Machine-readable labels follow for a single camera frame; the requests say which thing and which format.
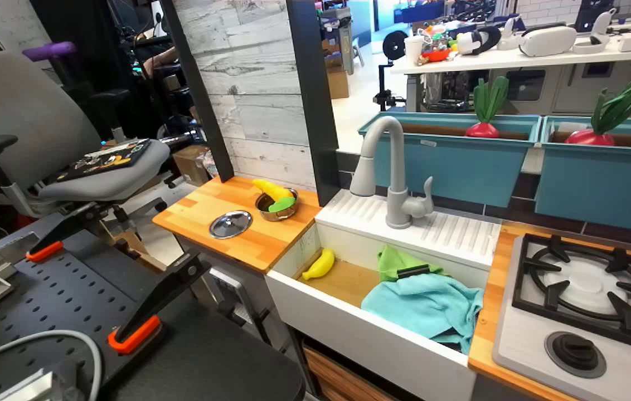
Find green cloth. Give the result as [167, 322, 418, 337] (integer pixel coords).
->
[377, 245, 441, 280]

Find black clamp orange foot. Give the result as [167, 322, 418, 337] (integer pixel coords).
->
[108, 254, 206, 357]

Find grey office chair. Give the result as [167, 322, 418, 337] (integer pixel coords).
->
[0, 50, 170, 219]

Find small steel pot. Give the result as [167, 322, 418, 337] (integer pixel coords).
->
[256, 193, 299, 223]

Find grey toy faucet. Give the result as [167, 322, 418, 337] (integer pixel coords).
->
[350, 116, 435, 229]

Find toy gas stove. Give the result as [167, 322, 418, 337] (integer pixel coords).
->
[490, 232, 631, 401]

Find wooden counter top left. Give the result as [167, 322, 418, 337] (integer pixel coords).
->
[152, 179, 318, 271]

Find right plush radish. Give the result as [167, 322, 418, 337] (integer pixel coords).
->
[568, 84, 631, 147]

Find right teal planter box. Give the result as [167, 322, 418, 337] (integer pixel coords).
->
[536, 116, 631, 229]

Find yellow plush carrot green leaves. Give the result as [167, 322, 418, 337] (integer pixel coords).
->
[251, 179, 295, 213]

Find plush radish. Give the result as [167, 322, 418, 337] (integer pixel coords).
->
[467, 75, 508, 137]
[568, 84, 631, 147]

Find yellow plush banana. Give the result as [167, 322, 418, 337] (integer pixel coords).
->
[300, 249, 336, 280]

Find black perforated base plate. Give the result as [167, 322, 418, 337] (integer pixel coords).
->
[0, 234, 305, 401]

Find teal planter box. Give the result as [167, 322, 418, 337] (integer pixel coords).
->
[536, 116, 631, 229]
[358, 109, 542, 206]

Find white toy sink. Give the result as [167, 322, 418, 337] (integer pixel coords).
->
[267, 191, 502, 401]

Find grey cable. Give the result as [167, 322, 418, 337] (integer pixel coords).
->
[0, 328, 104, 401]

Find steel pot lid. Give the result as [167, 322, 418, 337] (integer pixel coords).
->
[209, 209, 251, 239]

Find left teal planter box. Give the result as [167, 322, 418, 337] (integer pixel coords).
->
[358, 109, 542, 206]

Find teal cloth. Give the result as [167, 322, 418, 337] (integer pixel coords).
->
[362, 274, 484, 353]

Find left plush radish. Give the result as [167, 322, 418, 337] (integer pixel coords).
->
[467, 75, 508, 137]

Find white background table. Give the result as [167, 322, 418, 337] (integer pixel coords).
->
[393, 46, 631, 81]

